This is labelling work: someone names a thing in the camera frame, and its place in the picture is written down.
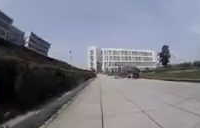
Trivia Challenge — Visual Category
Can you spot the large white building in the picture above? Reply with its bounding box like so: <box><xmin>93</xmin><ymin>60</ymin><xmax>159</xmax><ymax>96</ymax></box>
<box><xmin>86</xmin><ymin>45</ymin><xmax>158</xmax><ymax>74</ymax></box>

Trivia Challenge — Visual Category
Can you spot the row of trees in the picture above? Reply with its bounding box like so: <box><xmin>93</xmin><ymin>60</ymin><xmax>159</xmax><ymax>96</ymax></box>
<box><xmin>174</xmin><ymin>59</ymin><xmax>200</xmax><ymax>69</ymax></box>

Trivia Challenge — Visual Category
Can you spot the grey concrete slab pavement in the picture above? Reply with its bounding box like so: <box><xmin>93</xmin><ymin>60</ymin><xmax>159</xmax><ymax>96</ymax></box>
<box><xmin>37</xmin><ymin>73</ymin><xmax>200</xmax><ymax>128</ymax></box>

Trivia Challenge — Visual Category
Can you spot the grass strip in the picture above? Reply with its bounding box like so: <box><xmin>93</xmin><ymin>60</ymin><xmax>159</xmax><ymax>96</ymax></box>
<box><xmin>139</xmin><ymin>66</ymin><xmax>200</xmax><ymax>84</ymax></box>

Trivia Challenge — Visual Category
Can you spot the dark tree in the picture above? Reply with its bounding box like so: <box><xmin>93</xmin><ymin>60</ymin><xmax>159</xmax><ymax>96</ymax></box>
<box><xmin>156</xmin><ymin>44</ymin><xmax>172</xmax><ymax>68</ymax></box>

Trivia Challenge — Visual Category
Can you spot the low concrete kerb wall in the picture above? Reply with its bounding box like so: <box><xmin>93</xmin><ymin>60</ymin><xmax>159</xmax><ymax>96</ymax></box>
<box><xmin>0</xmin><ymin>77</ymin><xmax>96</xmax><ymax>128</ymax></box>

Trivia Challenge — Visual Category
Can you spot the pole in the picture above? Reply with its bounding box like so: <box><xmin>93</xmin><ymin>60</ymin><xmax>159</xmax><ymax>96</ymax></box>
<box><xmin>68</xmin><ymin>50</ymin><xmax>73</xmax><ymax>65</ymax></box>

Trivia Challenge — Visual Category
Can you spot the dark hedge embankment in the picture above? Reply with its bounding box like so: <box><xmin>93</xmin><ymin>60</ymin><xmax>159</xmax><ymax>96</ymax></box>
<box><xmin>0</xmin><ymin>41</ymin><xmax>97</xmax><ymax>126</ymax></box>

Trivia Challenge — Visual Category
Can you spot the dark vehicle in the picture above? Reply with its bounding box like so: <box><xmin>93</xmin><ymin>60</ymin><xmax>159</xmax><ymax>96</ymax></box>
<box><xmin>121</xmin><ymin>66</ymin><xmax>141</xmax><ymax>80</ymax></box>

